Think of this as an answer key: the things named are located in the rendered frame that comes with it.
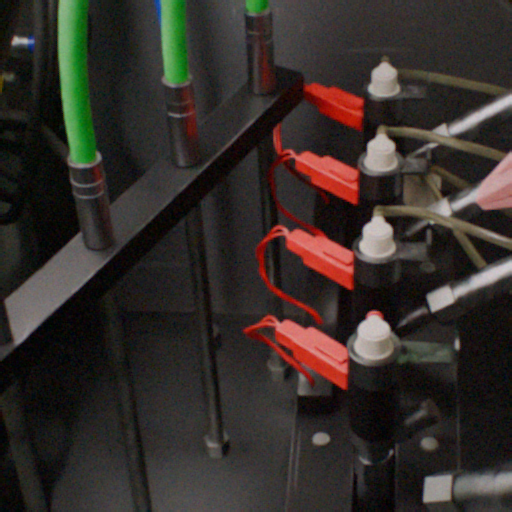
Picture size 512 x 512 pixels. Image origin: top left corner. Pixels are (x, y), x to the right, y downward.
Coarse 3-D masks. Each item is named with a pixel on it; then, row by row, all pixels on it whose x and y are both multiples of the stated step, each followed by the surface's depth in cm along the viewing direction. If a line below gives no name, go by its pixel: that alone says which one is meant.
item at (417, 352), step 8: (408, 344) 68; (416, 344) 68; (424, 344) 68; (432, 344) 68; (440, 344) 68; (448, 344) 68; (408, 352) 67; (416, 352) 67; (424, 352) 67; (432, 352) 67; (440, 352) 67; (448, 352) 67; (400, 360) 67; (408, 360) 67; (416, 360) 67; (424, 360) 67; (432, 360) 67; (440, 360) 67; (448, 360) 67
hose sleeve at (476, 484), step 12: (504, 468) 57; (456, 480) 58; (468, 480) 57; (480, 480) 57; (492, 480) 56; (504, 480) 56; (456, 492) 58; (468, 492) 57; (480, 492) 57; (492, 492) 56; (504, 492) 56; (468, 504) 57; (480, 504) 57; (492, 504) 57; (504, 504) 56
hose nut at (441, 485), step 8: (440, 472) 60; (448, 472) 59; (456, 472) 59; (432, 480) 59; (440, 480) 58; (448, 480) 58; (424, 488) 59; (432, 488) 59; (440, 488) 58; (448, 488) 58; (424, 496) 59; (432, 496) 58; (440, 496) 58; (448, 496) 58; (424, 504) 59; (432, 504) 58; (440, 504) 58; (448, 504) 58; (456, 504) 58
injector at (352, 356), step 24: (360, 360) 66; (384, 360) 66; (360, 384) 67; (384, 384) 67; (360, 408) 69; (384, 408) 68; (408, 408) 70; (432, 408) 70; (360, 432) 70; (384, 432) 70; (408, 432) 70; (360, 456) 72; (384, 456) 72; (360, 480) 73; (384, 480) 73; (360, 504) 75; (384, 504) 74
